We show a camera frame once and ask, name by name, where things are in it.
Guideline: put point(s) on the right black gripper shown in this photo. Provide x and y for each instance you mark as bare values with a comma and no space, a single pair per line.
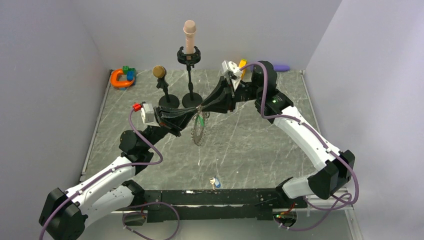
215,102

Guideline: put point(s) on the gold microphone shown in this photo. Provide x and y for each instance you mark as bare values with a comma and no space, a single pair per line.
159,71

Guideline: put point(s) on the key with blue tag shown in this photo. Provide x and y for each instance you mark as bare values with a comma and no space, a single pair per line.
215,183

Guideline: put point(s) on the tall black mic stand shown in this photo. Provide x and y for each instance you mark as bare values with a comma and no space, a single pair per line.
191,99

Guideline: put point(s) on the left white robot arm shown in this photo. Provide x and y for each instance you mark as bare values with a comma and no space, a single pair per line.
66,213

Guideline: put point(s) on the metal disc with keyrings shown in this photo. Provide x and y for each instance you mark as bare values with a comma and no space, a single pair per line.
198,132

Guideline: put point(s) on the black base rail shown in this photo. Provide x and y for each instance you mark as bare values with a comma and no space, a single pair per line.
249,203

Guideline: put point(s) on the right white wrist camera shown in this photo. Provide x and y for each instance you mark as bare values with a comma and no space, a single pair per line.
232,73

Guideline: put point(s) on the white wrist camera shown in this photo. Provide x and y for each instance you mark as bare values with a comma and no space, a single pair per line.
232,73
147,113

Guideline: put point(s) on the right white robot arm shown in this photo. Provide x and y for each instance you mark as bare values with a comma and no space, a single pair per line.
332,166

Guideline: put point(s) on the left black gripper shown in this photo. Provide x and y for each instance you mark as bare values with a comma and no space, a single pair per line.
174,124

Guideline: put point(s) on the orange ring toy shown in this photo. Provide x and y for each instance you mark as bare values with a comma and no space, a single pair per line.
119,80

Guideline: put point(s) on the purple microphone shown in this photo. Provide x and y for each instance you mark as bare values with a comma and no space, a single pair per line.
281,68

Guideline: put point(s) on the key with green tag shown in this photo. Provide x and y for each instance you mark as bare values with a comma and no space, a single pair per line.
200,120

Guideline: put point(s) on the blue toy brick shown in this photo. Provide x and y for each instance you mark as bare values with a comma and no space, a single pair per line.
130,76

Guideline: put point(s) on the yellow block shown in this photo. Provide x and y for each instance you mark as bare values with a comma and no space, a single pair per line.
242,64

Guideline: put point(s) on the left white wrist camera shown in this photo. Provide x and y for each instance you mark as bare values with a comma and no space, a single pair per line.
147,113

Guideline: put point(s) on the short black mic stand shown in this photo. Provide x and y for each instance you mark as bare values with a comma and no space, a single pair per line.
168,100

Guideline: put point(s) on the green toy brick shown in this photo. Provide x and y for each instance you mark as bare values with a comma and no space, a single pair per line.
128,70

